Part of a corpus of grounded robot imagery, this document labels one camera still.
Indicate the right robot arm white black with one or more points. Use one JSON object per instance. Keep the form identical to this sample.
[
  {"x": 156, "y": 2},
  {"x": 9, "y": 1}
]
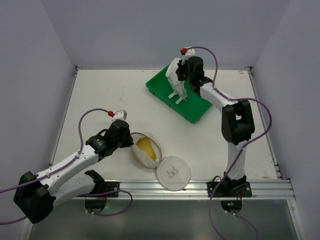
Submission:
[{"x": 237, "y": 123}]

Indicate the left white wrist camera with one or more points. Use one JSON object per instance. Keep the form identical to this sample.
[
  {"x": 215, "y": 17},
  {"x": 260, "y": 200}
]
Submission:
[{"x": 119, "y": 115}]

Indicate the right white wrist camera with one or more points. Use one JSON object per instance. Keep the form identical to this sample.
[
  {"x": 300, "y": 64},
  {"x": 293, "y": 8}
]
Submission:
[{"x": 187, "y": 52}]

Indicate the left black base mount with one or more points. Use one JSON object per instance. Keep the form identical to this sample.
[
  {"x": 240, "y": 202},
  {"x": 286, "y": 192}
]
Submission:
[{"x": 100, "y": 186}]

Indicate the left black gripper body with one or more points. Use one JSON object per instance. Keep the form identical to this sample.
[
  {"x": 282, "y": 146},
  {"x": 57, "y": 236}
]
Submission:
[{"x": 126, "y": 139}]

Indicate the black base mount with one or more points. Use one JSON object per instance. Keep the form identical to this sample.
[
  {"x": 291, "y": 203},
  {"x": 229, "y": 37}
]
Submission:
[
  {"x": 235, "y": 190},
  {"x": 100, "y": 186}
]

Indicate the white bra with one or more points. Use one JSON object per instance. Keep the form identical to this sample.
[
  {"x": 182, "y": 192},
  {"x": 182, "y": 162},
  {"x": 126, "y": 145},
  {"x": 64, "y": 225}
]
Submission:
[{"x": 177, "y": 86}]

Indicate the green plastic tray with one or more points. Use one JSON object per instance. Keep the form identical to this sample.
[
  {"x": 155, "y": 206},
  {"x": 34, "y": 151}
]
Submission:
[{"x": 192, "y": 108}]

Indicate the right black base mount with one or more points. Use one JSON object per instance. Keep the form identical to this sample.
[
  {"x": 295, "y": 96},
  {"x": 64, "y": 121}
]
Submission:
[{"x": 235, "y": 190}]

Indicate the yellow bra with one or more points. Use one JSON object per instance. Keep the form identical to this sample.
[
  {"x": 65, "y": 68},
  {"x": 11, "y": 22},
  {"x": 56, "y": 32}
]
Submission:
[{"x": 145, "y": 145}]

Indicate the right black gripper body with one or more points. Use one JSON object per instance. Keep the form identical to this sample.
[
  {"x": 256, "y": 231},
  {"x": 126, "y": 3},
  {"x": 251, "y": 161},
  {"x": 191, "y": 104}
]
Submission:
[{"x": 180, "y": 72}]

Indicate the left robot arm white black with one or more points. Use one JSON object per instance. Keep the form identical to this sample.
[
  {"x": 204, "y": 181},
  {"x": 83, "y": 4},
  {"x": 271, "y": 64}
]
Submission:
[{"x": 40, "y": 193}]

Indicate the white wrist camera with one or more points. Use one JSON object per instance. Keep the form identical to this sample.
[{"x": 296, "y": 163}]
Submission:
[
  {"x": 187, "y": 52},
  {"x": 119, "y": 115}
]

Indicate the aluminium rail frame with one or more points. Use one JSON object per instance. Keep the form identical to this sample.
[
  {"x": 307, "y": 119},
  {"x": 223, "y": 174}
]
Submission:
[{"x": 269, "y": 212}]

